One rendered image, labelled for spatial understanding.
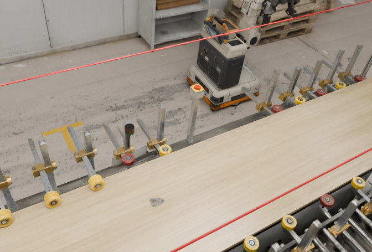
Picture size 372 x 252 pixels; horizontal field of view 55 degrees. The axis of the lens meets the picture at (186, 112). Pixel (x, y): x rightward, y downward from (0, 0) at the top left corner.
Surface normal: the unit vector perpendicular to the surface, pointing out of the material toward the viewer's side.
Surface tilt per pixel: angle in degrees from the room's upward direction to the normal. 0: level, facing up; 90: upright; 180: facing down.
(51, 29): 90
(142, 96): 0
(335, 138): 0
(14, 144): 0
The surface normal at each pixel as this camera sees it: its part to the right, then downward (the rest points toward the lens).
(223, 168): 0.10, -0.74
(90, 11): 0.51, 0.61
